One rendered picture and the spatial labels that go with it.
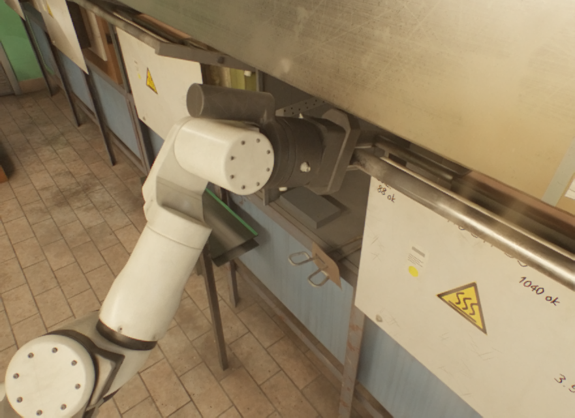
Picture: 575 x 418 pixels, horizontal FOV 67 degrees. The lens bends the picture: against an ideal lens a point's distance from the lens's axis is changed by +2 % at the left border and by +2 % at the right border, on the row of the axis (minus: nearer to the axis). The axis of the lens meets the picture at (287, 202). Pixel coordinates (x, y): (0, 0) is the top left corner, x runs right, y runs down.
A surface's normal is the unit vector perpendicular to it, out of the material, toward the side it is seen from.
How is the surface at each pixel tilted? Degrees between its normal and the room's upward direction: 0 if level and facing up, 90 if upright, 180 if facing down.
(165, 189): 52
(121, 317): 47
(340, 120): 69
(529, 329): 90
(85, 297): 0
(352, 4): 80
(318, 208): 0
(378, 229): 90
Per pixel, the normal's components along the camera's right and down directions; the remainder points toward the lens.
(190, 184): 0.66, 0.28
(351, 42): -0.77, 0.23
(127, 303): -0.14, -0.11
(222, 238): -0.01, -0.79
